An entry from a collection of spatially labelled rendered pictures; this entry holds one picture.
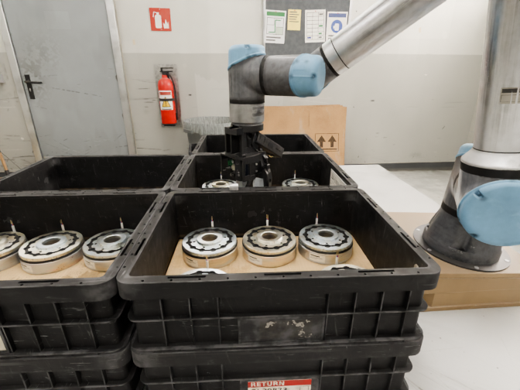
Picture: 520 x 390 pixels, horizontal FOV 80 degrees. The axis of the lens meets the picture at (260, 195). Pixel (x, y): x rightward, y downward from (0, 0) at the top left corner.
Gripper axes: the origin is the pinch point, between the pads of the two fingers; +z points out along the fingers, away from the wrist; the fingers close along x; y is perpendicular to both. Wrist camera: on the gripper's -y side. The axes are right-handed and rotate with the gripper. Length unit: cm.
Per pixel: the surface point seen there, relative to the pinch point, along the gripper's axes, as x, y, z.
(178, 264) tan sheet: 4.6, 25.5, 2.1
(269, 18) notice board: -182, -223, -79
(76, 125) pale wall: -325, -72, 25
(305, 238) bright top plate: 19.7, 7.3, -1.1
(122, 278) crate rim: 15.3, 39.6, -7.9
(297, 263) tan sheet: 20.7, 11.0, 2.1
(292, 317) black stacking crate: 30.1, 25.8, -1.6
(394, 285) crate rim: 39.1, 17.6, -6.5
